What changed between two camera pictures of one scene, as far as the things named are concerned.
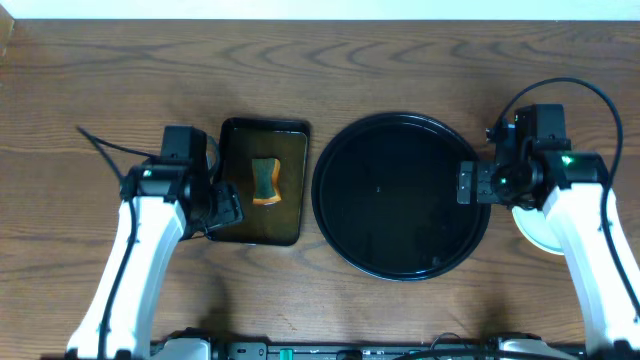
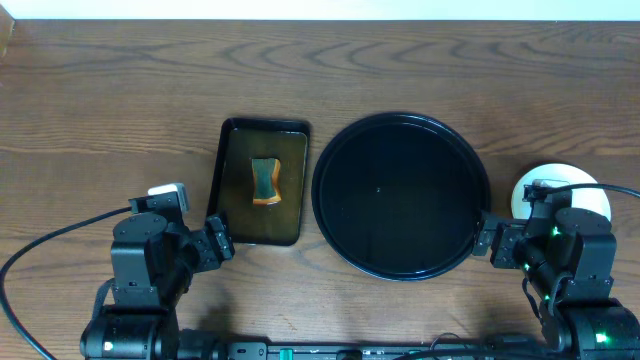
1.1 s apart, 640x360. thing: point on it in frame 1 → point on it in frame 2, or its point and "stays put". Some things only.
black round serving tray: [385, 197] stays put
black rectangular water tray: [241, 140] stays put
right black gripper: [484, 171] → [510, 230]
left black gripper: [230, 204] → [207, 242]
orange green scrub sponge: [267, 172] stays put
